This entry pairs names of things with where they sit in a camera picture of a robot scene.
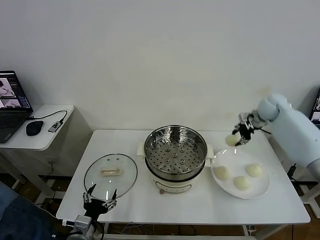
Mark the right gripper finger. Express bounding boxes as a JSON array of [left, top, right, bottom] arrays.
[[231, 123, 243, 137], [235, 133, 252, 148]]

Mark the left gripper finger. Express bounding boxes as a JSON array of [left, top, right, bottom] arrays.
[[102, 188, 118, 209], [82, 183, 97, 203]]

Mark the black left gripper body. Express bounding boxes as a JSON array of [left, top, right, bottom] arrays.
[[83, 198, 111, 222]]

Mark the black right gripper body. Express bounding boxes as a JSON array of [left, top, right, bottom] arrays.
[[239, 121, 256, 138]]

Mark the white steamed baozi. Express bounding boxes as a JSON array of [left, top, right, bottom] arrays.
[[245, 163, 264, 178], [214, 165, 233, 181], [233, 175, 252, 191], [225, 134, 241, 147]]

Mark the glass pot lid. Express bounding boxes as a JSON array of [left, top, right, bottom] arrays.
[[83, 153, 139, 202]]

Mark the steel steamer basket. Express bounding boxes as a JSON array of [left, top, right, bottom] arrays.
[[136, 125, 215, 176]]

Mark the white round plate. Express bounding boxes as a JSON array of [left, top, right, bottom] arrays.
[[210, 149, 272, 200]]

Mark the black power adapter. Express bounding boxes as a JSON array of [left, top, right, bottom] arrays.
[[287, 163, 298, 178]]

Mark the white side table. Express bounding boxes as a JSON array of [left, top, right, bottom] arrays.
[[0, 104, 94, 205]]

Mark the blue jeans leg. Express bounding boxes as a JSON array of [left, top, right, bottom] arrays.
[[0, 181, 63, 240]]

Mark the dark laptop with lit screen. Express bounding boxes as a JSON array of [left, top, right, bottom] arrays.
[[309, 86, 320, 130]]

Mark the grey usb hub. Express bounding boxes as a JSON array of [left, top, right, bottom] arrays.
[[47, 121, 64, 133]]

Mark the black computer mouse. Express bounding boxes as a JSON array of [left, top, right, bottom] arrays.
[[25, 120, 44, 137]]

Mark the black open laptop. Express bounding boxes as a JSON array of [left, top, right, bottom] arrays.
[[0, 70, 34, 144]]

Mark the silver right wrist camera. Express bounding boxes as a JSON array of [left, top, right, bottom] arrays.
[[237, 112, 253, 124]]

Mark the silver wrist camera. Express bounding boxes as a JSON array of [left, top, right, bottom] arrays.
[[74, 214, 93, 232], [237, 112, 253, 124]]

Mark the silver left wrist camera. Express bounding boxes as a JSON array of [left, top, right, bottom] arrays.
[[74, 214, 93, 232]]

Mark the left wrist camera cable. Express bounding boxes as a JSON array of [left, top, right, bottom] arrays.
[[52, 219, 76, 238]]

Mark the black usb cable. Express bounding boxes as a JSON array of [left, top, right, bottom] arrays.
[[27, 109, 69, 124]]

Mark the white main table frame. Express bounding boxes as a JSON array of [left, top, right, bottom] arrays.
[[96, 222, 258, 240]]

